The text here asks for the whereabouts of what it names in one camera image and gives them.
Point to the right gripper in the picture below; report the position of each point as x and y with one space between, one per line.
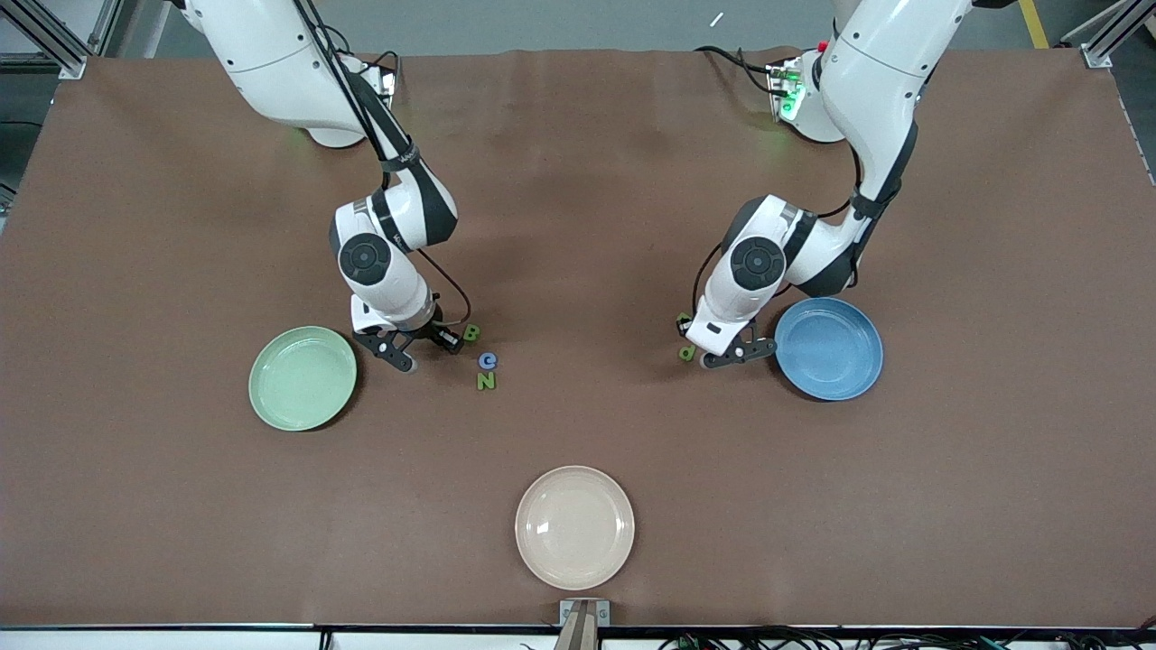
433 326

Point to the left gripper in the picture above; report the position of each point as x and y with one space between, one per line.
680 324

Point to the green letter N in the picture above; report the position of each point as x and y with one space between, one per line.
486 381

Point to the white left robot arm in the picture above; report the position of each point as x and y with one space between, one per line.
885 63

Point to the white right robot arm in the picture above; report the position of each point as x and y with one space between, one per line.
271 63

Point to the blue plate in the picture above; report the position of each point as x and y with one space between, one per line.
835 352

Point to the light green plate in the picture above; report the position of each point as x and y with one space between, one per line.
302 378

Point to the brown table mat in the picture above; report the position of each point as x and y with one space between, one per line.
578 226

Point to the cream plate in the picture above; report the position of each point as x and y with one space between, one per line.
574 528

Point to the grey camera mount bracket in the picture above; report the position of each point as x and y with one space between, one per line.
584 616

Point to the white table edge rail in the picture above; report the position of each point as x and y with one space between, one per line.
181 639

